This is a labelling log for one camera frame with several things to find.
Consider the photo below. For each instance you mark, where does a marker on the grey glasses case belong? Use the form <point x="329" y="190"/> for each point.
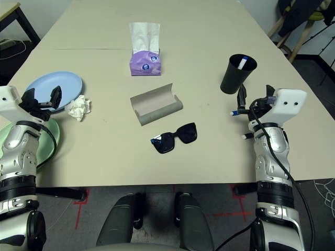
<point x="157" y="112"/>

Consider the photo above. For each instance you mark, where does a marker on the wooden chair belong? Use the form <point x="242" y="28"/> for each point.
<point x="301" y="40"/>

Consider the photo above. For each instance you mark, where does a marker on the black jacket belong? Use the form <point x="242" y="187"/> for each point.
<point x="295" y="15"/>

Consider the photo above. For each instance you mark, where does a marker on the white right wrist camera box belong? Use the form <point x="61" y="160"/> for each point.
<point x="288" y="104"/>

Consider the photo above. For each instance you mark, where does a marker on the yellow-green garment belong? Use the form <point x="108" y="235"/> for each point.
<point x="315" y="16"/>

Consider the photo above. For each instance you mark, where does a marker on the black-framed beige side table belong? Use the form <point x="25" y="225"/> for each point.
<point x="6" y="11"/>

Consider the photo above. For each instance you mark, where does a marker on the black-capped white marker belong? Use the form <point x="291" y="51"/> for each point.
<point x="248" y="136"/>

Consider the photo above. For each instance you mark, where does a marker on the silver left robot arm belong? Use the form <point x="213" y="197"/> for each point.
<point x="15" y="146"/>

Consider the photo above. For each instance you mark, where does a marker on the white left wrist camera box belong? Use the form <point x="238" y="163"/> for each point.
<point x="9" y="104"/>

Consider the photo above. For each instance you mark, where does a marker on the blue plate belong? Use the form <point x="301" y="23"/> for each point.
<point x="68" y="86"/>

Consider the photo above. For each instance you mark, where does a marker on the black sunglasses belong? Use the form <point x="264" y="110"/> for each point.
<point x="188" y="133"/>

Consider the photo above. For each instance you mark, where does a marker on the black table foot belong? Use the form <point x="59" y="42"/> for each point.
<point x="60" y="193"/>
<point x="243" y="190"/>

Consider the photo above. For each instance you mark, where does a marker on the dark grey robot left leg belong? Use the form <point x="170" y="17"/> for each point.
<point x="117" y="222"/>

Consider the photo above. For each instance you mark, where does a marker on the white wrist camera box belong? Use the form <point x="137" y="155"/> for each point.
<point x="288" y="104"/>
<point x="9" y="104"/>

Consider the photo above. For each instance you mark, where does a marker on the dark grey robot right leg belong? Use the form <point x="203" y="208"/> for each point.
<point x="193" y="222"/>

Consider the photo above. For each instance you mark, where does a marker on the white tissue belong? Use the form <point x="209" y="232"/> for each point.
<point x="78" y="107"/>

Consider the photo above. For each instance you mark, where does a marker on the purple tissue pack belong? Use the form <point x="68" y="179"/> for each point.
<point x="145" y="62"/>

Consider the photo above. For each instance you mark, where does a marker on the white power strip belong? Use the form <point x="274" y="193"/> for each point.
<point x="5" y="44"/>

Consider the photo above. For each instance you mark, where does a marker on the green plate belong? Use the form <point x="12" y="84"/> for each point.
<point x="45" y="154"/>

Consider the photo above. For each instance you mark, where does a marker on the grey robot torso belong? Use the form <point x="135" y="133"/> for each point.
<point x="131" y="248"/>

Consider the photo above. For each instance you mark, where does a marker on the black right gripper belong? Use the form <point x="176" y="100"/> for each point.
<point x="259" y="109"/>

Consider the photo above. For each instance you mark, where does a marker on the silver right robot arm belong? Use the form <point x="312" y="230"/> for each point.
<point x="272" y="157"/>

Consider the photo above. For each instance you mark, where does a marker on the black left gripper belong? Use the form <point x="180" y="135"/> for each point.
<point x="36" y="112"/>

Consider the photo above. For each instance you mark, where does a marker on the black cup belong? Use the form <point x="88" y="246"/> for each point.
<point x="233" y="81"/>

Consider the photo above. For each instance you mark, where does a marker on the dark grey robot leg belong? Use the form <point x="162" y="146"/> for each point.
<point x="193" y="222"/>
<point x="117" y="222"/>

